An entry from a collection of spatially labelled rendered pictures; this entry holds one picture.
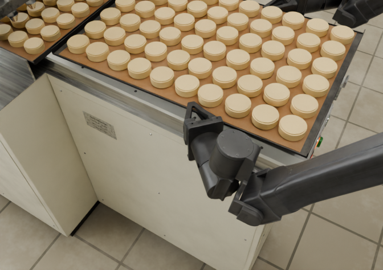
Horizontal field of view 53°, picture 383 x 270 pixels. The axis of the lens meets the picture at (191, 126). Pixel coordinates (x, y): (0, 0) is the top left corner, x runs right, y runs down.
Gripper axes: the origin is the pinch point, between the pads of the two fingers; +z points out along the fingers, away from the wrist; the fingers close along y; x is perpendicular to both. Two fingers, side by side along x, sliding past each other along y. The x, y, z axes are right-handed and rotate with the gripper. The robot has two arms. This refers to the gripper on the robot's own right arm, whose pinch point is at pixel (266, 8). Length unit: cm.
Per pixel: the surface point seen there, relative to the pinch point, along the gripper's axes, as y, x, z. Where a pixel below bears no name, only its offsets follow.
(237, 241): -56, 35, 15
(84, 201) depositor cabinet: -82, -6, 63
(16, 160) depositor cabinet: -35, 3, 73
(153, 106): -10.4, 15.3, 33.2
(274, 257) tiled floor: -100, 31, -7
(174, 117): -10.6, 19.5, 29.0
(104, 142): -37, 2, 48
